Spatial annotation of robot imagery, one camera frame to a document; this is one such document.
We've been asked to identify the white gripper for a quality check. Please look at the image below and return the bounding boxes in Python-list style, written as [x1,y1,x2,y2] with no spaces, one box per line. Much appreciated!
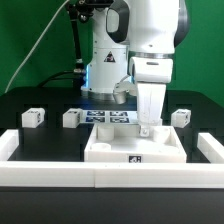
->
[129,57,173,137]

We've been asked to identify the black cable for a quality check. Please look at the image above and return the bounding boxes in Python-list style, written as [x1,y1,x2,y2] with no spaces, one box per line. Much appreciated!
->
[37,69,84,89]

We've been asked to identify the black camera pole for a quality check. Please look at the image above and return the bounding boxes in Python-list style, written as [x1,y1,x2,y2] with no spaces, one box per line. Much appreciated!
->
[66,3,86,74]

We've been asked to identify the white U-shaped fence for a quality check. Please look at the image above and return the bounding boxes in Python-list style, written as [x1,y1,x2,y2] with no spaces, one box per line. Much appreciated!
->
[0,129,224,189]

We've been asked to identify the white cable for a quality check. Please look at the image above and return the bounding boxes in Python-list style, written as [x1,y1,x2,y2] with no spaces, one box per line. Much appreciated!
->
[3,0,72,94]

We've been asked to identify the white square tabletop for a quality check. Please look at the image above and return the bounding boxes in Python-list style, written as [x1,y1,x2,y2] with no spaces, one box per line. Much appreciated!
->
[84,124,187,163]

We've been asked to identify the fiducial marker sheet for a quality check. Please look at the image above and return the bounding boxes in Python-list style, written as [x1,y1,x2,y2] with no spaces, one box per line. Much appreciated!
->
[81,110,137,124]

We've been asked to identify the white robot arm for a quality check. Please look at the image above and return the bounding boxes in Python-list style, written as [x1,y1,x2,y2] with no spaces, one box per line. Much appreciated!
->
[82,0,189,137]

